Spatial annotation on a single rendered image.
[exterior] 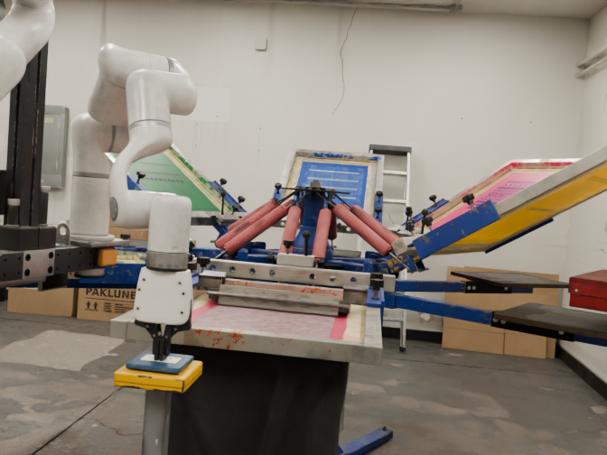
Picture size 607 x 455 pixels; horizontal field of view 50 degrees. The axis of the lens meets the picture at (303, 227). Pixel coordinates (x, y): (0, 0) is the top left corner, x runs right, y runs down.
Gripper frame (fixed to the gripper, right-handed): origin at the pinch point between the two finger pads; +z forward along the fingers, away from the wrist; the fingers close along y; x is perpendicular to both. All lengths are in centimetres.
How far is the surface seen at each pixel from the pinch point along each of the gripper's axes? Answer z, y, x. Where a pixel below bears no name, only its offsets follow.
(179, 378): 3.4, 5.5, -6.2
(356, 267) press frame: -2, 32, 147
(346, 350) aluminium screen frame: 0.9, 33.9, 17.3
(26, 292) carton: 79, -265, 441
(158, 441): 16.9, 1.2, -1.9
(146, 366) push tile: 2.2, -1.0, -4.9
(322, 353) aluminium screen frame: 2.0, 28.9, 17.2
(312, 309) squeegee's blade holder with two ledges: 2, 22, 66
